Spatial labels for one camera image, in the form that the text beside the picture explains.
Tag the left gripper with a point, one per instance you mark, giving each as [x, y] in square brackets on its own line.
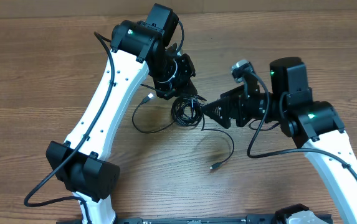
[179, 89]

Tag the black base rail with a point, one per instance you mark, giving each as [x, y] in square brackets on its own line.
[292, 214]

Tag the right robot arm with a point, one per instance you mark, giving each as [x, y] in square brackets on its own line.
[315, 127]

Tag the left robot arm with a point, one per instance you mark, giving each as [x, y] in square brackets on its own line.
[137, 50]

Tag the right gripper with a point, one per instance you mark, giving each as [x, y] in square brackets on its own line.
[237, 103]

